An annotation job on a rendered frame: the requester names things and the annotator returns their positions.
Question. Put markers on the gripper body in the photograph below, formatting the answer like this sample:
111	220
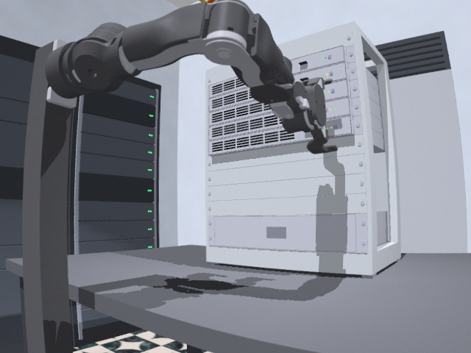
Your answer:
316	111

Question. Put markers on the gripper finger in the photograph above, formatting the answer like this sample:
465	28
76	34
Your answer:
318	81
320	137

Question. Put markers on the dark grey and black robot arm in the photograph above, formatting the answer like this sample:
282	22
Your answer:
113	53

